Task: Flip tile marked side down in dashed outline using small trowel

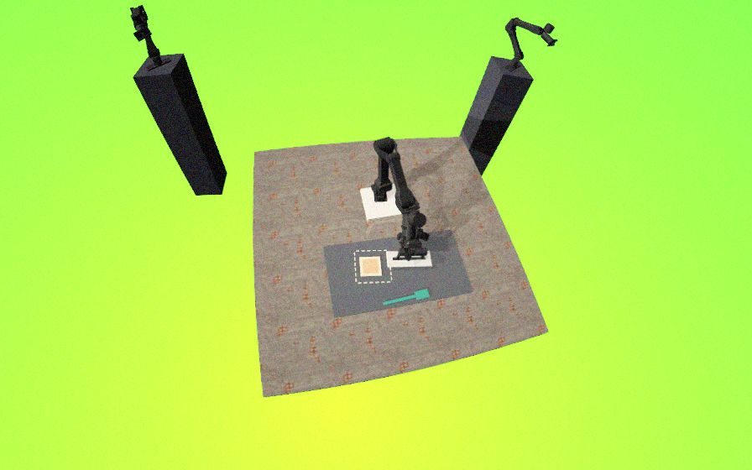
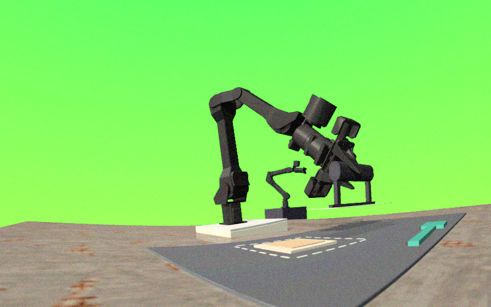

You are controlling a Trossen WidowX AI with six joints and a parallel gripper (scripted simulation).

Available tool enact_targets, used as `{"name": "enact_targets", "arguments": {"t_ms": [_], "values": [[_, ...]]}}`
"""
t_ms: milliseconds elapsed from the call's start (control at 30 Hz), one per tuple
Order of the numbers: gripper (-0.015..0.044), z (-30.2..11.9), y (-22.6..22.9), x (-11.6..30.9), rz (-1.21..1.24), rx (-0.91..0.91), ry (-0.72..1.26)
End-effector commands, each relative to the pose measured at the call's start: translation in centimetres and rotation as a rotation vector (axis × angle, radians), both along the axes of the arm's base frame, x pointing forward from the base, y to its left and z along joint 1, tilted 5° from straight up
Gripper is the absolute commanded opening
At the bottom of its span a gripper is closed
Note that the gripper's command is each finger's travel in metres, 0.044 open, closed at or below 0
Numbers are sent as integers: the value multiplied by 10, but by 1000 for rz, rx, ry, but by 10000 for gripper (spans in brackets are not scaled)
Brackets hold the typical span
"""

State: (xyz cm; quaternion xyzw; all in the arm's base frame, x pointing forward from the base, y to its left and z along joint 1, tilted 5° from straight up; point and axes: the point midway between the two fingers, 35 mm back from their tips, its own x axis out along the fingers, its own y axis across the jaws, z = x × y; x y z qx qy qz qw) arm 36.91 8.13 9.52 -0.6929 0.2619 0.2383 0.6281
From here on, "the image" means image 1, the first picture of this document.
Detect cream tile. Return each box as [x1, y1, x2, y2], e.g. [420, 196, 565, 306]
[359, 257, 382, 277]

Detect teal t-shaped block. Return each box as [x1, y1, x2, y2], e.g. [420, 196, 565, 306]
[383, 289, 430, 306]

